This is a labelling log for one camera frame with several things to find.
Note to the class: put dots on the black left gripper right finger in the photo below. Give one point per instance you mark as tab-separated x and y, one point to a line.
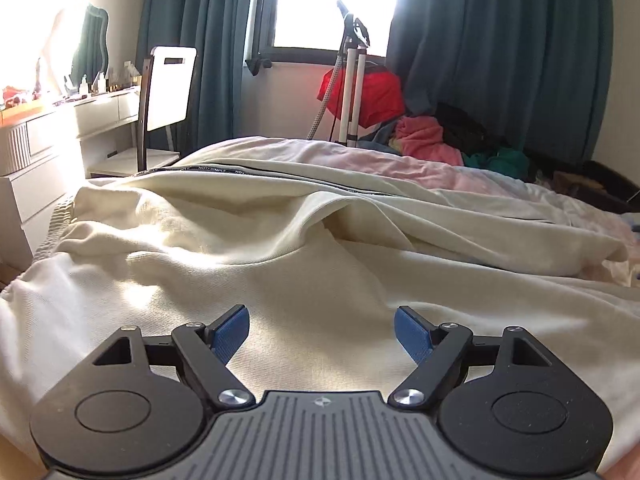
500	399

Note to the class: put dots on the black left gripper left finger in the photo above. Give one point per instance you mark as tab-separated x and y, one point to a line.
136	403

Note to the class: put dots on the cream white zip jacket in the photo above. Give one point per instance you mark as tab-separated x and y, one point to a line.
322	258

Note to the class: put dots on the pastel tie-dye bed sheet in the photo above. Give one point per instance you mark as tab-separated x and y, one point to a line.
440	176

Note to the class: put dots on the dark bedside box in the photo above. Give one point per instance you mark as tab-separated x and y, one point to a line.
591	182

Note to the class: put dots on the green cloth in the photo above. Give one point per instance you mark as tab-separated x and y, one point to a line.
506	161

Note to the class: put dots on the white drawer dresser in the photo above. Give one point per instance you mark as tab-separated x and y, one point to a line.
41	161

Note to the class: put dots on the black cloth pile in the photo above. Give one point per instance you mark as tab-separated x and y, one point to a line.
461	131

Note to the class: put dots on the pink cloth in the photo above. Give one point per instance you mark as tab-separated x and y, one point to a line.
423	138

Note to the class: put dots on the red bag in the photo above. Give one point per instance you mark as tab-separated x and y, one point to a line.
381	98

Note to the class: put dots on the teal curtain right of window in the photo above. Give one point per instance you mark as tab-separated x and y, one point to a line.
535	72

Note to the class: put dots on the teal curtain of window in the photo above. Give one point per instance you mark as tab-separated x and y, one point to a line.
216	29
535	72

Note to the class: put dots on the teal curtain left of window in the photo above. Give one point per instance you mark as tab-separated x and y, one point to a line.
216	29

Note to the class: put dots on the white chair with dark frame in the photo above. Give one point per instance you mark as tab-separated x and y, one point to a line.
163	101

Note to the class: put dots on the wall mirror with teal reflection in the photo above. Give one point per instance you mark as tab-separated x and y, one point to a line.
91	56

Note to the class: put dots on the bright window with dark frame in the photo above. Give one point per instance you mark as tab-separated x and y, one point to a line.
311	31

